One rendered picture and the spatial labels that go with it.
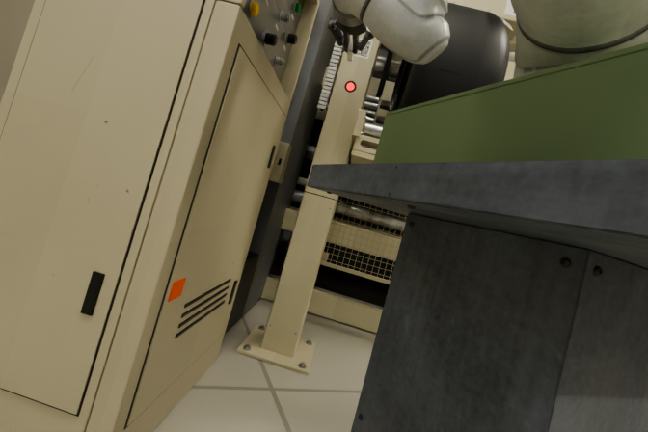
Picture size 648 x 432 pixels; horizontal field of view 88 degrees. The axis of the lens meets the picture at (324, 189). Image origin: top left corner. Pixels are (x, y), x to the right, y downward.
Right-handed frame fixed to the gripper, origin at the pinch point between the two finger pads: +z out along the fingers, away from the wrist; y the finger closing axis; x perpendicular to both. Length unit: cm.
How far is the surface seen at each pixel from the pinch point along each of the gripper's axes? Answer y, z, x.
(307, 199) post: 5, 29, 47
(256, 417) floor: -3, -7, 106
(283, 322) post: 1, 29, 93
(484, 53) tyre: -40.7, 8.8, -13.4
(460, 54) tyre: -33.3, 8.3, -11.1
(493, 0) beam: -51, 55, -65
